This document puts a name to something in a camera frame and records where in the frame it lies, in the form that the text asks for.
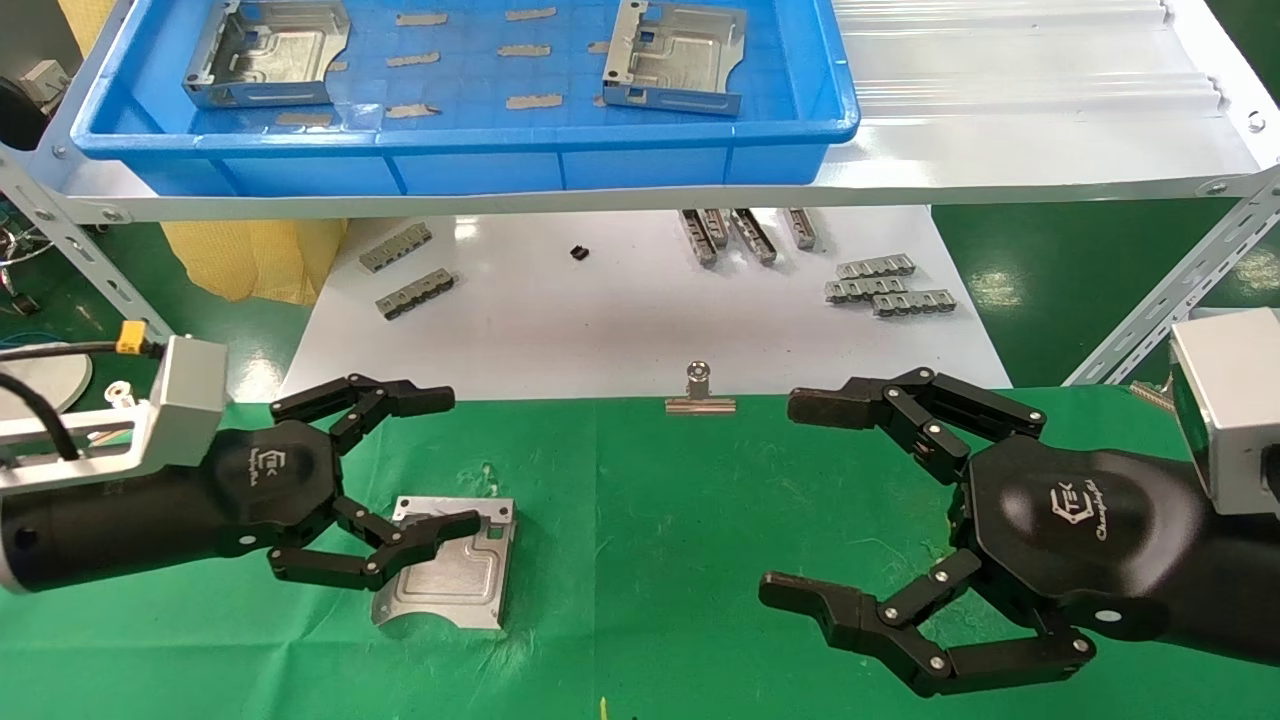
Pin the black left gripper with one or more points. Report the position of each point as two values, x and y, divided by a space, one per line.
250 490

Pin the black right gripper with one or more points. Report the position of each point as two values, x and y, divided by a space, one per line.
1080 530

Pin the stamped sheet metal part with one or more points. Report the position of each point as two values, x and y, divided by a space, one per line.
290 50
680 60
460 585

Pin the grey metal connector strip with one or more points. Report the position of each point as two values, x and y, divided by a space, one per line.
698 240
396 247
716 226
754 237
862 290
415 294
802 228
915 303
876 267

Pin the silver binder clip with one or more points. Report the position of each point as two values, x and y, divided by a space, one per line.
120 393
700 405

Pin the green table cloth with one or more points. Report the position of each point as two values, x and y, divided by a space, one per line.
640 520

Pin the white floor board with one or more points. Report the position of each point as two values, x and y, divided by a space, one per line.
600 320

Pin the yellow mesh bag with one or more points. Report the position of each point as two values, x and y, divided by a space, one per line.
250 260

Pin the blue plastic tray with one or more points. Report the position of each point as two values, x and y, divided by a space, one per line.
480 165

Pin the perforated white shelf strut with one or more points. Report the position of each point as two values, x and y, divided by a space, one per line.
1180 290
120 290

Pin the white round stand base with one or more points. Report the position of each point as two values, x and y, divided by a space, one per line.
72 375

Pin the white metal shelf board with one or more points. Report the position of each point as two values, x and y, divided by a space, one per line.
1000 160

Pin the clear corrugated plastic sheet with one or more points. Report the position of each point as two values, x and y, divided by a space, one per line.
1000 60

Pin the black round object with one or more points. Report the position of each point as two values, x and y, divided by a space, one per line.
18 115

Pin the small grey box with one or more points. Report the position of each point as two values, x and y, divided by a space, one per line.
45 82

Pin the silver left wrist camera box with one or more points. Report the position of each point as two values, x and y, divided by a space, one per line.
190 400

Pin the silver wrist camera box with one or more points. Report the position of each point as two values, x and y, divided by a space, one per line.
190 400
1235 400

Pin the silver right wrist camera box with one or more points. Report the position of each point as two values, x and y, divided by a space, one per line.
1235 400

